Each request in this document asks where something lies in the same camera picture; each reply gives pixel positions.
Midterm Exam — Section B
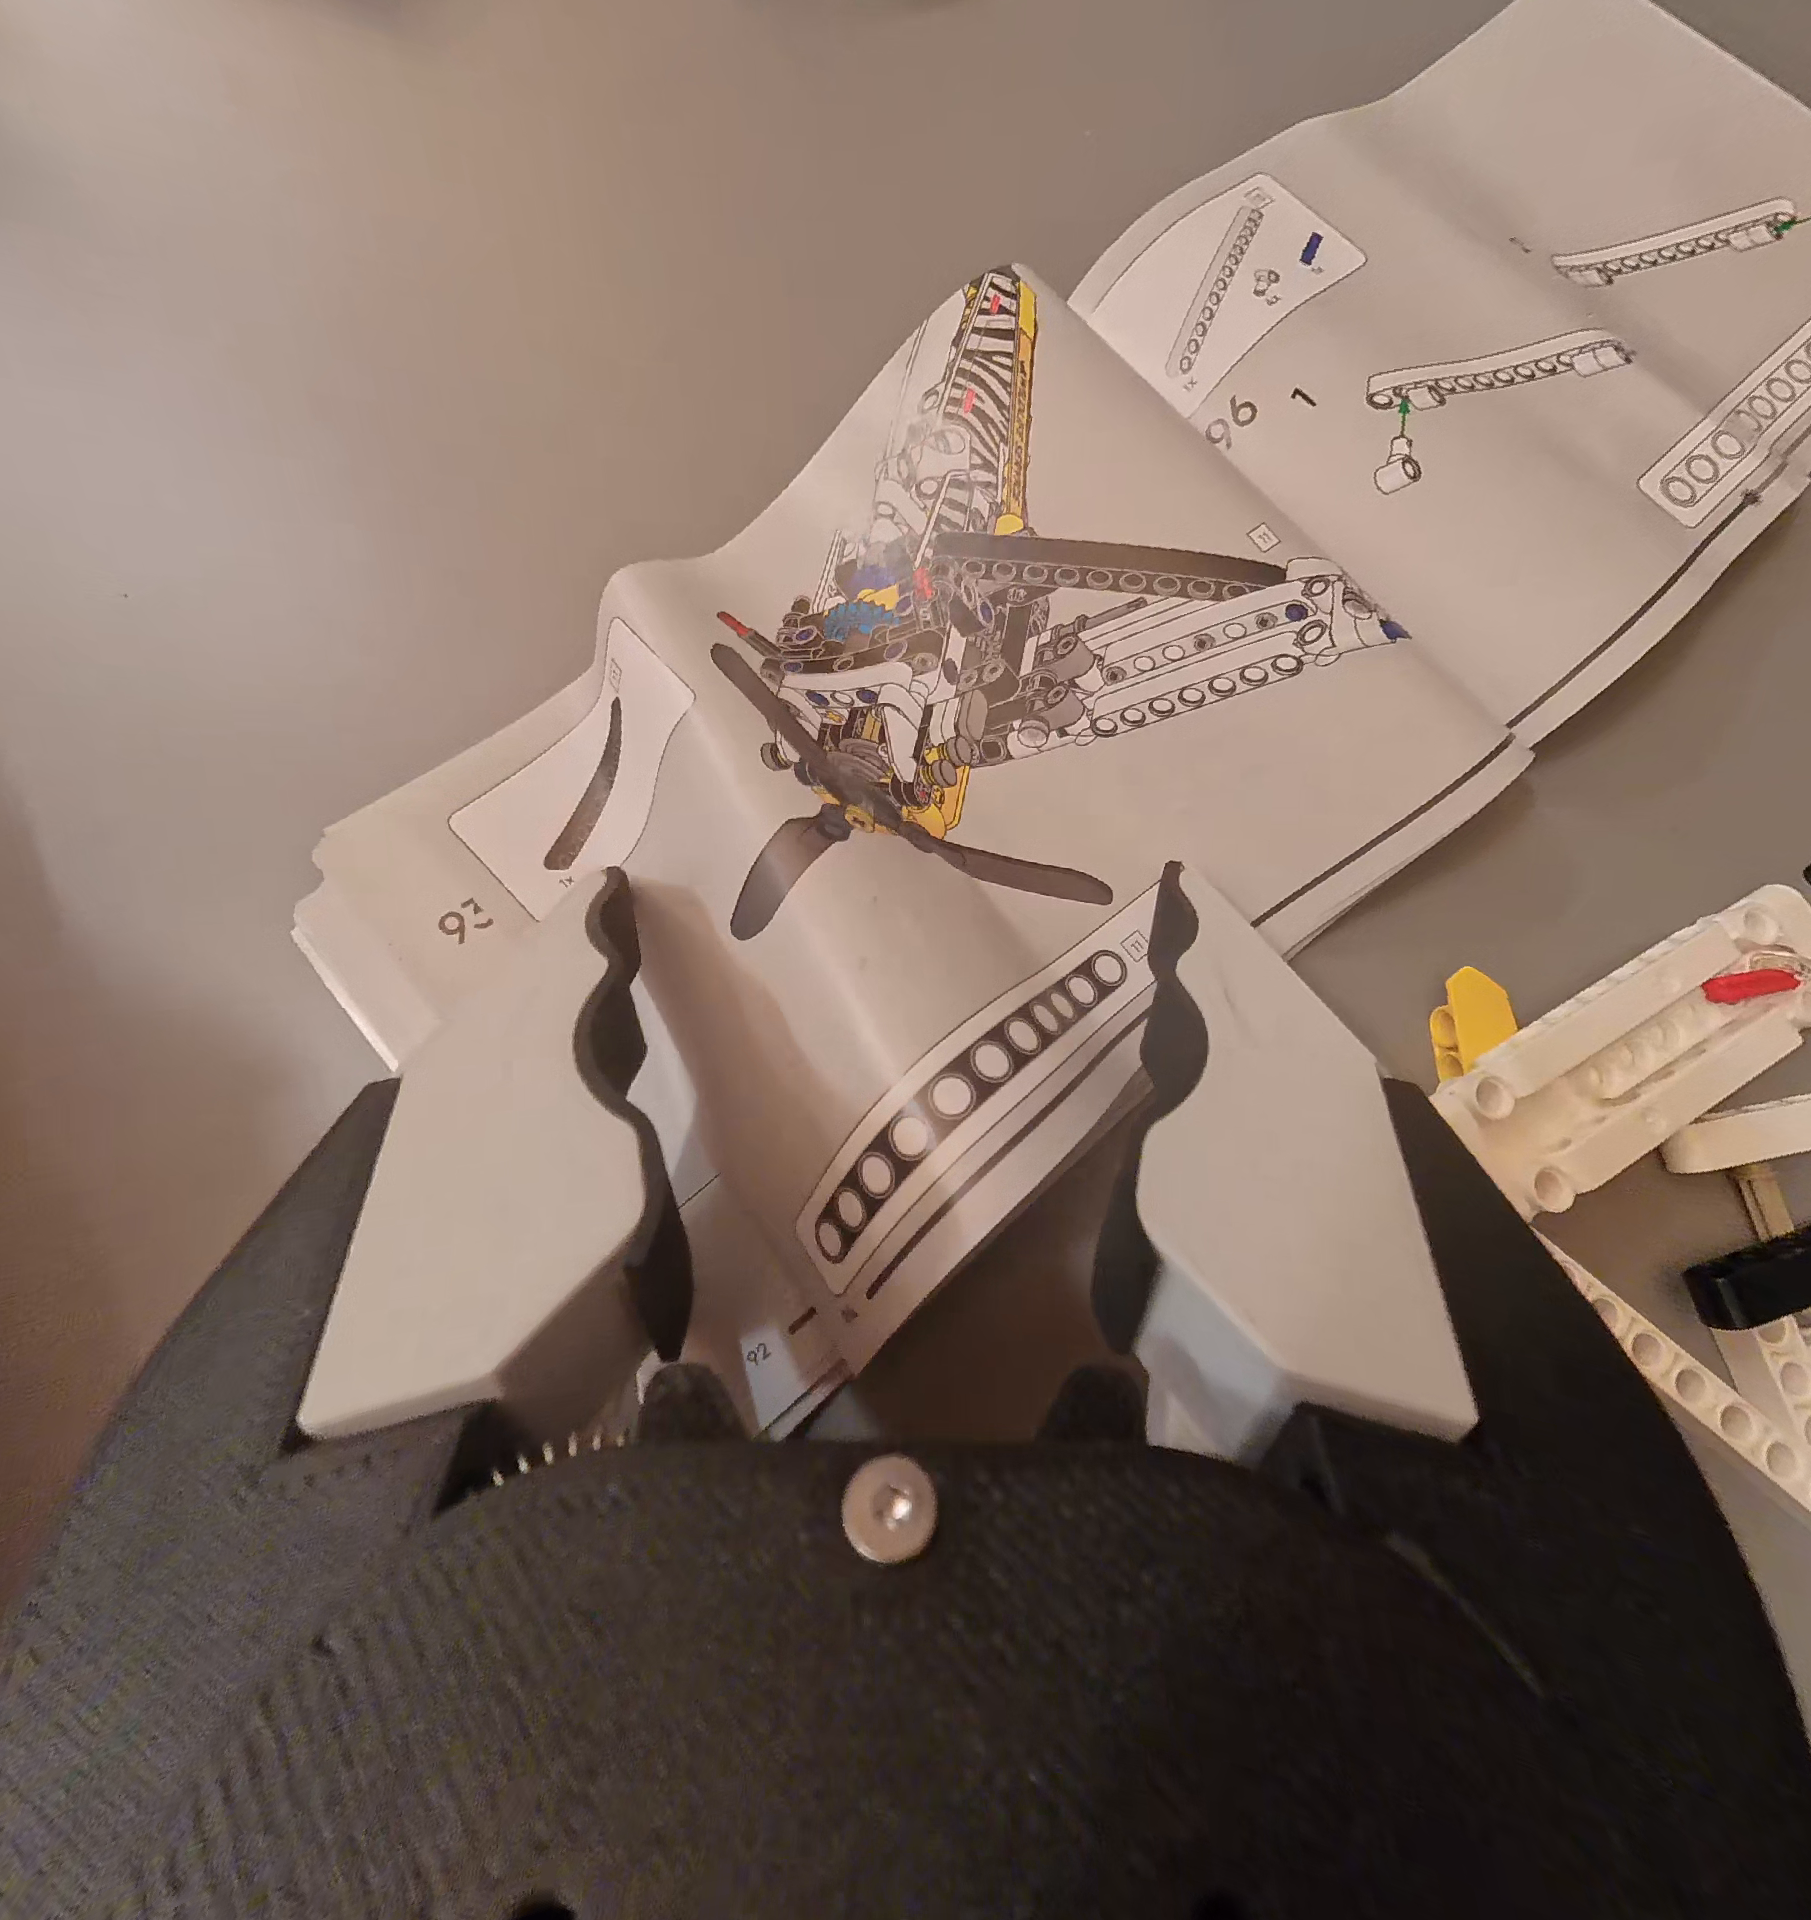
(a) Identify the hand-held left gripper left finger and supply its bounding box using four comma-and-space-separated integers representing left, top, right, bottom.
295, 865, 697, 1444

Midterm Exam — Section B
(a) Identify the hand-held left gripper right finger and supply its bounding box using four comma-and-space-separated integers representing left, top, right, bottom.
1090, 860, 1479, 1470

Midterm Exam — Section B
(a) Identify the lego instruction booklet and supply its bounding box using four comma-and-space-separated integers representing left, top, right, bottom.
290, 0, 1811, 1434

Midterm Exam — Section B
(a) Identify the yellow lego piece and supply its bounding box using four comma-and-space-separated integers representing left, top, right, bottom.
1430, 967, 1521, 1082

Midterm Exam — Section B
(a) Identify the white lego wing assembly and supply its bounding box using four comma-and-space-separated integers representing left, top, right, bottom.
1430, 884, 1811, 1208

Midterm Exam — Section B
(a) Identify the long white lego beam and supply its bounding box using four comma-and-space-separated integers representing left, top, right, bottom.
1535, 1229, 1811, 1561

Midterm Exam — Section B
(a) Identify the white curved lego panel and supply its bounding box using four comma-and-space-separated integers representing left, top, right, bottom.
1663, 1096, 1811, 1176

